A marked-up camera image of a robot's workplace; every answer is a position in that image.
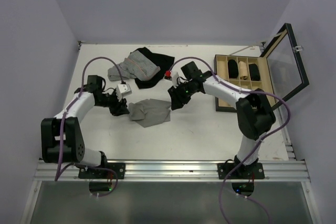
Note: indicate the black rolled underwear left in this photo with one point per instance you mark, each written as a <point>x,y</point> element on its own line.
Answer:
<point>233,71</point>

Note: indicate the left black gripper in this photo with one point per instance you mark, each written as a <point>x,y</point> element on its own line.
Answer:
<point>119,107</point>

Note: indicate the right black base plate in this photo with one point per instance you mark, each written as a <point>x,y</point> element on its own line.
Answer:
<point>255,171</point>

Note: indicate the glass box lid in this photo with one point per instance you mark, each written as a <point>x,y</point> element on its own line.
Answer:
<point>284,64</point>

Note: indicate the beige rolled underwear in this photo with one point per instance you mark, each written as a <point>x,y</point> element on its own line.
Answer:
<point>243,70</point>

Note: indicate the black rolled underwear right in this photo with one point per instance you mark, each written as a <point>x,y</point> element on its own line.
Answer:
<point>254,72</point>

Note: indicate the black rolled underwear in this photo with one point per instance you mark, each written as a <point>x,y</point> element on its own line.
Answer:
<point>233,71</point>
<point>254,72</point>

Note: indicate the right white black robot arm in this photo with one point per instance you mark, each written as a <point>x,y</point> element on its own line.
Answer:
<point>254,112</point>

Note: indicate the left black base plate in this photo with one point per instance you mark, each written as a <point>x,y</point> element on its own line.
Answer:
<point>110,171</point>

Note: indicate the wooden compartment box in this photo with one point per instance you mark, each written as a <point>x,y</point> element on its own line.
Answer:
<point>221,68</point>

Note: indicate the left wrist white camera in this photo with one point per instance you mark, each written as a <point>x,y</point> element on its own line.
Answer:
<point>123,90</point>

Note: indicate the wrist white camera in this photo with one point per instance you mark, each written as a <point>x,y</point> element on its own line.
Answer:
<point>123,90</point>
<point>172,76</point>

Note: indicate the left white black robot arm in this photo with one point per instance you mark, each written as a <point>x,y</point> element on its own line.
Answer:
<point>61,137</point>

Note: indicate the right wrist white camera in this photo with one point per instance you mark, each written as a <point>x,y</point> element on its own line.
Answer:
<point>172,76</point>

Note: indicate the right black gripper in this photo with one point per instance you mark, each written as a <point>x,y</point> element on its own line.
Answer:
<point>178,100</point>

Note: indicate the striped grey underwear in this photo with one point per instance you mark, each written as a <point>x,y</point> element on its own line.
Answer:
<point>131,69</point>

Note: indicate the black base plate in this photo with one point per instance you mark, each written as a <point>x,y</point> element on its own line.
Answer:
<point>110,171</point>
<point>255,171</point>

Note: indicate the aluminium mounting rail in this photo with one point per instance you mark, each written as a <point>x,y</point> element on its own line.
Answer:
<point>206,171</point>

